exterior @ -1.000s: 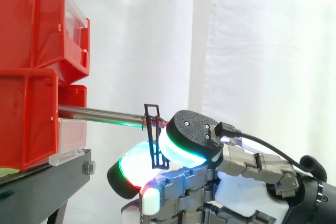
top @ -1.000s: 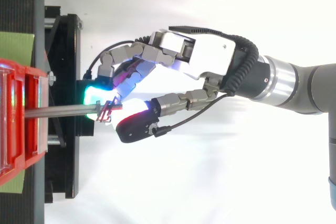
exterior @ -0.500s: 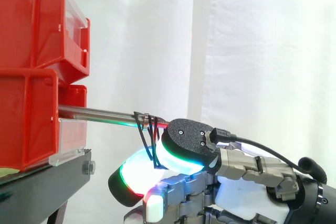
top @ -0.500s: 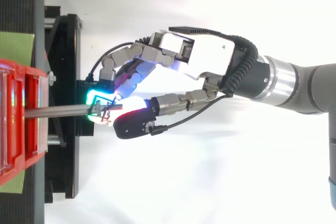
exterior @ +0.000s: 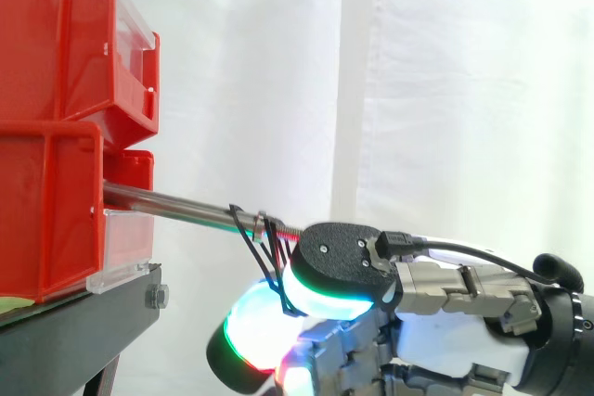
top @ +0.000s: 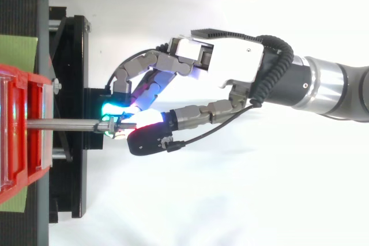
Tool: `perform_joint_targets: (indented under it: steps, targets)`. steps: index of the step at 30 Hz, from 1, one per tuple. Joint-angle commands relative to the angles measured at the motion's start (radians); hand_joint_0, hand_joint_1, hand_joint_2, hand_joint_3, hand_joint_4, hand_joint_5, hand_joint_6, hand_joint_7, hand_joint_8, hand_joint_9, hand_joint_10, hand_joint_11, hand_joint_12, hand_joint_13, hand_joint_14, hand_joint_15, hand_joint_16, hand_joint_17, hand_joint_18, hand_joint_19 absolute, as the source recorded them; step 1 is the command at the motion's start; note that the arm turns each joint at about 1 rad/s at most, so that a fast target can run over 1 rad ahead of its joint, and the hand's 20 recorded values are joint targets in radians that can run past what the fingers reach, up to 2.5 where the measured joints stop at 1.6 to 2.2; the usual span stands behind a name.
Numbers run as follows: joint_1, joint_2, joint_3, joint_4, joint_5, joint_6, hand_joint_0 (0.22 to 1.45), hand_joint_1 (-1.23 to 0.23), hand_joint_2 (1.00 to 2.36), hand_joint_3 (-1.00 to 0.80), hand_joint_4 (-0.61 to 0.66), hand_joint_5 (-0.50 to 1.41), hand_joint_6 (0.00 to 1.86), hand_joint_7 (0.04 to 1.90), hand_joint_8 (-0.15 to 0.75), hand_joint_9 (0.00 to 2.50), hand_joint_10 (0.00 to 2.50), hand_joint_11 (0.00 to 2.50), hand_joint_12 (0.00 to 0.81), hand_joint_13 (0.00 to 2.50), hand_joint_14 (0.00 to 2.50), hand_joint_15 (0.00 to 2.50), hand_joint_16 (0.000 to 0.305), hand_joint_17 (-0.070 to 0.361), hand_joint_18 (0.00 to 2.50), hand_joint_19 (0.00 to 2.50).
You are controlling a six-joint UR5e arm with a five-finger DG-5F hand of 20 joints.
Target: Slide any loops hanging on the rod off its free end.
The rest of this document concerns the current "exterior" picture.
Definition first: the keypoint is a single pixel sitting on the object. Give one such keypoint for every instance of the thin dark loops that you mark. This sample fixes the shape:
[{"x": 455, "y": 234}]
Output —
[{"x": 251, "y": 245}]

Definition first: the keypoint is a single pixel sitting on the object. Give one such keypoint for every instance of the red bin with sloped front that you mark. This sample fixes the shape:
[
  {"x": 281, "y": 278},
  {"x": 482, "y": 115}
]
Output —
[{"x": 42, "y": 43}]

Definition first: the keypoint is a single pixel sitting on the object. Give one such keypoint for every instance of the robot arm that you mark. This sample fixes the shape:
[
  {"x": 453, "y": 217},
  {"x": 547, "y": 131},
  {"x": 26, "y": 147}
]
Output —
[{"x": 573, "y": 345}]

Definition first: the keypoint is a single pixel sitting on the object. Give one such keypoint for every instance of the red bin holding rod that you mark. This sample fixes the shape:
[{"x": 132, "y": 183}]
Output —
[{"x": 46, "y": 215}]

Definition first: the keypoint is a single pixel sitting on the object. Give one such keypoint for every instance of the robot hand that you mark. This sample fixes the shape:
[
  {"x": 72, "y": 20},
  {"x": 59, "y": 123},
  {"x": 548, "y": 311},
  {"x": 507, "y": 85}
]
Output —
[{"x": 431, "y": 326}]

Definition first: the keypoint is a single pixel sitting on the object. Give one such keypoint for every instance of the metal rod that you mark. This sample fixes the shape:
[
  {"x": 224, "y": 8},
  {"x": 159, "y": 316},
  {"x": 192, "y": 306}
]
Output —
[{"x": 185, "y": 206}]

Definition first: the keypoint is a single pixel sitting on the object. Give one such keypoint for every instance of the black stand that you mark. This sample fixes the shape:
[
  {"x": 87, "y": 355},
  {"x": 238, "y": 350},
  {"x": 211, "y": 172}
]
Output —
[{"x": 69, "y": 340}]

